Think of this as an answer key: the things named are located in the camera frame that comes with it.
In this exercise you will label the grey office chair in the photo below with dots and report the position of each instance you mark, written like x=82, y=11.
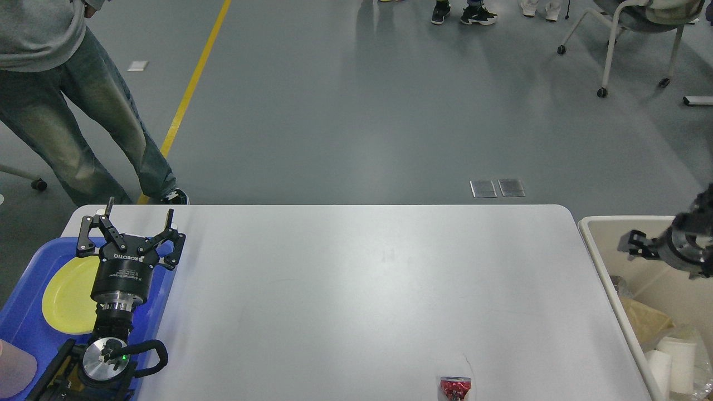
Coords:
x=641, y=16

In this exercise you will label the white paper cup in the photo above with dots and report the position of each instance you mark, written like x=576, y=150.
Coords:
x=682, y=353
x=660, y=364

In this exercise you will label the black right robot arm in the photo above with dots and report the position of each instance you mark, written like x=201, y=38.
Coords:
x=696, y=224

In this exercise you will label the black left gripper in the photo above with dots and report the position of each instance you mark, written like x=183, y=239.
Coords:
x=122, y=275

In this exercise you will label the yellow plate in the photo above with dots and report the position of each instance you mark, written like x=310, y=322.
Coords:
x=66, y=304

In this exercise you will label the people's feet in background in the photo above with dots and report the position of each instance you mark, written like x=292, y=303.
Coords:
x=476, y=13

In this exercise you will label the right metal floor plate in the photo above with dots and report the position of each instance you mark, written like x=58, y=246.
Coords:
x=511, y=187

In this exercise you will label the beige plastic bin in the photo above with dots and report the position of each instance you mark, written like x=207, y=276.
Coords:
x=653, y=283

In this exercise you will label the crushed red can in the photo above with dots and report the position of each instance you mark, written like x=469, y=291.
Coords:
x=455, y=387

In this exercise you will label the metal floor plate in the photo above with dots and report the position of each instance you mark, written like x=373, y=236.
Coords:
x=483, y=189
x=511, y=187

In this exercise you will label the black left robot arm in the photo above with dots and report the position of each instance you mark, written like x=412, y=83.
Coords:
x=105, y=365

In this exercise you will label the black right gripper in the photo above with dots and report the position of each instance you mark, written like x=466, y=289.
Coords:
x=671, y=247

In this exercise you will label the blue plastic tray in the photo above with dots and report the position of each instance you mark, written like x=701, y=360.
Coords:
x=24, y=326

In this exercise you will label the white metal bar on floor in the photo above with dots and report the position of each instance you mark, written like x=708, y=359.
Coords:
x=697, y=100

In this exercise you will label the aluminium foil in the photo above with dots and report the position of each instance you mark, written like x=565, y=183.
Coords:
x=703, y=375

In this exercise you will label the left metal floor plate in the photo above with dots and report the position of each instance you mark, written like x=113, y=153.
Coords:
x=483, y=189

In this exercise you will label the person in black clothes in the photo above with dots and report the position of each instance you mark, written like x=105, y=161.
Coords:
x=50, y=59

